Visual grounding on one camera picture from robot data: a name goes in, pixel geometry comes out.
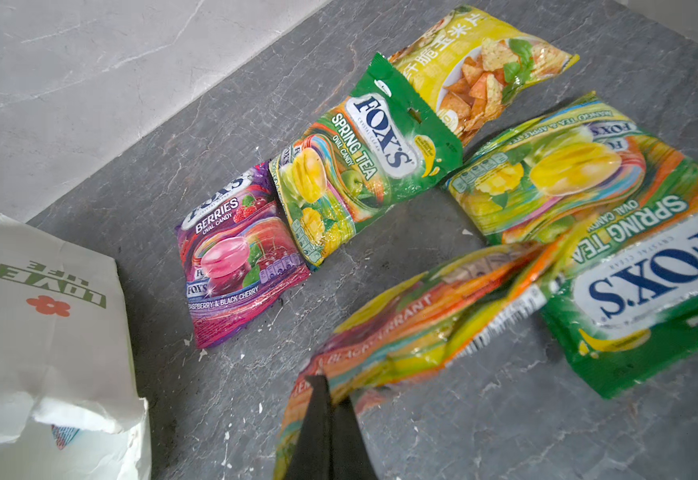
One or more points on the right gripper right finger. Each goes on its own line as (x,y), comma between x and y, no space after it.
(350,459)

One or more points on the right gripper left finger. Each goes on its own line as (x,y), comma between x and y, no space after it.
(312,458)

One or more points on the orange yellow snack packet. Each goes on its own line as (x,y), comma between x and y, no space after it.
(413,330)

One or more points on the pink purple snack packet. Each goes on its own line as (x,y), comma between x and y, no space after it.
(238,256)

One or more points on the white floral paper bag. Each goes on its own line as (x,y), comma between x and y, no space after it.
(69,405)

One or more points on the green white snack bag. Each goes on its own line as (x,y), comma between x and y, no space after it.
(381,146)

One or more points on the yellow chips snack bag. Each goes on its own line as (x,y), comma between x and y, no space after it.
(470,66)

